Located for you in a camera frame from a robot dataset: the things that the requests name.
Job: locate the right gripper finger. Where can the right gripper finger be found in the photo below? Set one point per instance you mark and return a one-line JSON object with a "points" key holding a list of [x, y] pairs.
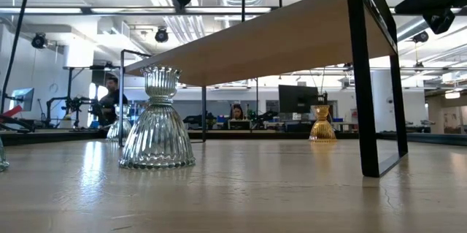
{"points": [[432, 3]]}

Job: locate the amber ribbed glass candle holder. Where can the amber ribbed glass candle holder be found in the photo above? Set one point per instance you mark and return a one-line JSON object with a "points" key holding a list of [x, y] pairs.
{"points": [[322, 129]]}

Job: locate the background black robot arm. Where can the background black robot arm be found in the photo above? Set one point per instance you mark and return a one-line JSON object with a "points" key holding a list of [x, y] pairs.
{"points": [[73, 103]]}

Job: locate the long ceiling light fixture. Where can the long ceiling light fixture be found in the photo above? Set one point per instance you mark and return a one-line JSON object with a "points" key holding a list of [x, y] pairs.
{"points": [[226, 9]]}

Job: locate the black ceiling spotlight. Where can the black ceiling spotlight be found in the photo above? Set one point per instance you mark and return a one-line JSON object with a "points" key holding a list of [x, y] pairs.
{"points": [[420, 37], [161, 36], [39, 40]]}

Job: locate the wooden shelf black metal legs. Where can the wooden shelf black metal legs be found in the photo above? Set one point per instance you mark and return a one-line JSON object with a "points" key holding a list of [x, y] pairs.
{"points": [[273, 43]]}

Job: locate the person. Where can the person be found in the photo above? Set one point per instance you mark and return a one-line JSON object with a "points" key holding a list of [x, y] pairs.
{"points": [[111, 103], [237, 112]]}

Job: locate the large black monitor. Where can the large black monitor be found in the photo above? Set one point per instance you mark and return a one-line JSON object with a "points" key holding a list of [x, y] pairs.
{"points": [[297, 101]]}

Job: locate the thin black pole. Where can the thin black pole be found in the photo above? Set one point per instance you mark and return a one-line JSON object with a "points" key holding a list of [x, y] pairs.
{"points": [[15, 43]]}

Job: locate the small lit monitor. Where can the small lit monitor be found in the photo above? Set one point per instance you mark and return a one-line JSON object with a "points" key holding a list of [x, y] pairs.
{"points": [[22, 99]]}

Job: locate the black curved tube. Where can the black curved tube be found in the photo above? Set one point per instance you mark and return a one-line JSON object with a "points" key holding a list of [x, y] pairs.
{"points": [[18, 120]]}

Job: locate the red object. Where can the red object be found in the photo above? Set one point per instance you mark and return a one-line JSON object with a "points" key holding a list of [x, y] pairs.
{"points": [[6, 111]]}

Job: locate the black aluminium table frame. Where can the black aluminium table frame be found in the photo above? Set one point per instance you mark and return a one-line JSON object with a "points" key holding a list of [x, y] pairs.
{"points": [[237, 135]]}

